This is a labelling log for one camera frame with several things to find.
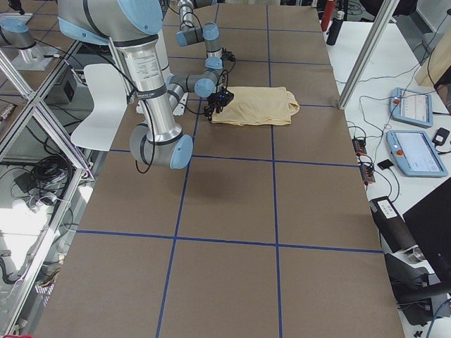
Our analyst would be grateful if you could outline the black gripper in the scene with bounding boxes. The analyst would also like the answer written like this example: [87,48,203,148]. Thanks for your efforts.
[204,87,234,122]
[221,49,236,65]

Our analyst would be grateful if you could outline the cream long-sleeve printed shirt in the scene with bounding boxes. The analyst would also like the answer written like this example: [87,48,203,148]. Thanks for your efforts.
[212,87,300,126]

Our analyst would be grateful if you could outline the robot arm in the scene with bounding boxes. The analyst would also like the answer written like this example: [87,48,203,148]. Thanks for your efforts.
[57,1,234,169]
[176,0,236,70]

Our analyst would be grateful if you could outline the white plastic chair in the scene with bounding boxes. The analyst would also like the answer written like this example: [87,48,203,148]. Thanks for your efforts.
[70,63,128,151]

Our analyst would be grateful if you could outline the black water bottle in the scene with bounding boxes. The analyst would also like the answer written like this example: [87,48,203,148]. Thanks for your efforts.
[326,11,345,46]

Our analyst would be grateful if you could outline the red cylinder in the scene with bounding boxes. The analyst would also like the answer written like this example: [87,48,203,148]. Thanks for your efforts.
[321,0,336,24]

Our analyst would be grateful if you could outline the small black device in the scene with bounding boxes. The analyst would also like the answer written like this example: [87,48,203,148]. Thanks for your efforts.
[377,159,394,172]

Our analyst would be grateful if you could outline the blue teach pendant far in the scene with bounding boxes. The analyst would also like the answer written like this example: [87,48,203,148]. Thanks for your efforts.
[389,87,433,128]

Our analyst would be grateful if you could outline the blue teach pendant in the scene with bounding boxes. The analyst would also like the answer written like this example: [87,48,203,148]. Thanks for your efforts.
[389,87,433,128]
[385,130,448,177]

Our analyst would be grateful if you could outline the blue teach pendant near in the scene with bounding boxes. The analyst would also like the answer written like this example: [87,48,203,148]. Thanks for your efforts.
[385,130,448,177]

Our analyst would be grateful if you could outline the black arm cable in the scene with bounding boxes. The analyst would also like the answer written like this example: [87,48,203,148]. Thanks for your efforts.
[105,59,158,174]

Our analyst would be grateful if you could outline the aluminium frame post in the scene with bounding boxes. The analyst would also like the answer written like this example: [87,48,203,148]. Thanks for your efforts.
[338,0,400,110]

